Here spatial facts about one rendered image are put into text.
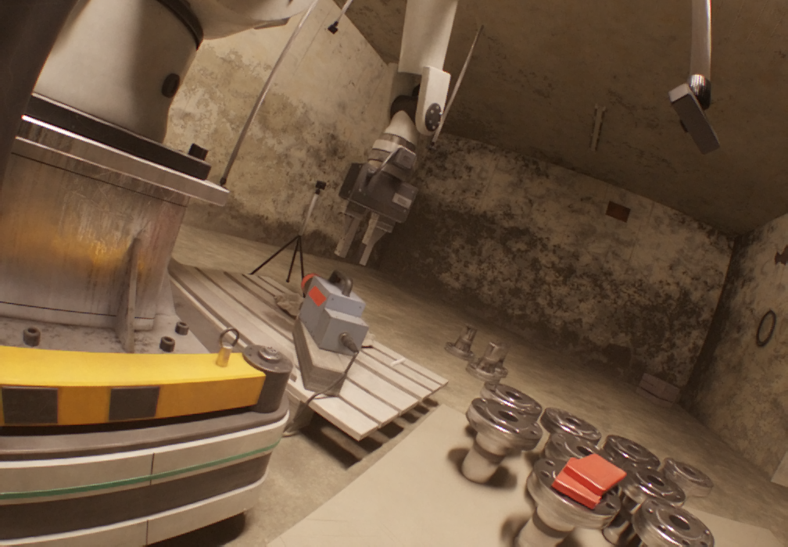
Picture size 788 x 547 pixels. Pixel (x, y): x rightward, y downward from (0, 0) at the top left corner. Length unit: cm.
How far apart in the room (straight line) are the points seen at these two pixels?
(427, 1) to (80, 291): 123
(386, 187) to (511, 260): 518
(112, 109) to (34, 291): 27
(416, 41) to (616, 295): 554
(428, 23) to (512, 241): 533
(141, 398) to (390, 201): 100
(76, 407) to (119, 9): 48
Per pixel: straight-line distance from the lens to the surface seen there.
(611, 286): 629
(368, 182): 119
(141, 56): 58
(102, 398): 42
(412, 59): 129
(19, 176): 53
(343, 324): 114
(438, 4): 133
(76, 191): 54
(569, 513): 90
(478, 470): 124
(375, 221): 127
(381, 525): 93
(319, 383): 106
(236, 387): 50
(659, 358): 655
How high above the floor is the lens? 63
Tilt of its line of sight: 2 degrees down
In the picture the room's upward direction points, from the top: 23 degrees clockwise
